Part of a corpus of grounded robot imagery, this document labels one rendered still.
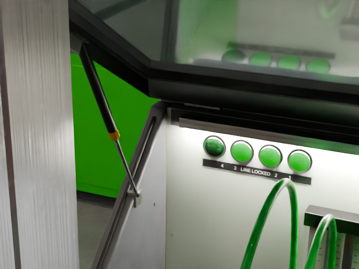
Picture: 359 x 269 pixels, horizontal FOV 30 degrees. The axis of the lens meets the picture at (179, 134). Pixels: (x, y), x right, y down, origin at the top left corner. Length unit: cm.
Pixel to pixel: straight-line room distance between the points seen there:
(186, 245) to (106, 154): 257
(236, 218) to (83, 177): 282
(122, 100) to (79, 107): 30
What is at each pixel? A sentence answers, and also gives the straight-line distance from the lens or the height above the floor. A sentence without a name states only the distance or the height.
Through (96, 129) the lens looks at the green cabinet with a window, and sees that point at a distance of 403.
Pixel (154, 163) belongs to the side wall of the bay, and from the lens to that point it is 139.
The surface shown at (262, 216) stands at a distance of 103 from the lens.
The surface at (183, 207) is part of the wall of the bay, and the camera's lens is 148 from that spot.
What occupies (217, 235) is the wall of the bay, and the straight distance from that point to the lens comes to 148.
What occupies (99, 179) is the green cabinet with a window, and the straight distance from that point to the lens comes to 414.
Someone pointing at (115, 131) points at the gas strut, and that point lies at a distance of 121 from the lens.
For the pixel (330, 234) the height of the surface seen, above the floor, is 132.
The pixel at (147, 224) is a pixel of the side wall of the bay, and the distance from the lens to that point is 142.
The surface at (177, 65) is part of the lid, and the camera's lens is 117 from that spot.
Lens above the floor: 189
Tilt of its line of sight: 20 degrees down
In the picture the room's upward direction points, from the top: 1 degrees clockwise
